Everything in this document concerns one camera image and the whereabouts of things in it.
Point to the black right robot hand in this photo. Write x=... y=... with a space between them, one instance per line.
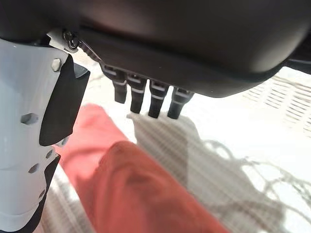
x=170 y=36

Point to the red cloth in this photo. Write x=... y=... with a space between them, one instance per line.
x=133 y=182

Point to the cream woven tray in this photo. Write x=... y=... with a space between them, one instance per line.
x=267 y=116

